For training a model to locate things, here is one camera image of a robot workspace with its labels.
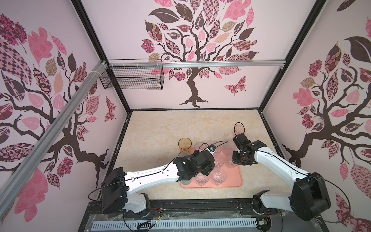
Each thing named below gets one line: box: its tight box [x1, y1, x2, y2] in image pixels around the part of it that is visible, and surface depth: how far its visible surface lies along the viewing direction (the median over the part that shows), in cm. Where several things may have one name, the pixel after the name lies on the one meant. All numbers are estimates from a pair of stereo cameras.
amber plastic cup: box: [177, 137, 193, 150], surface depth 87 cm
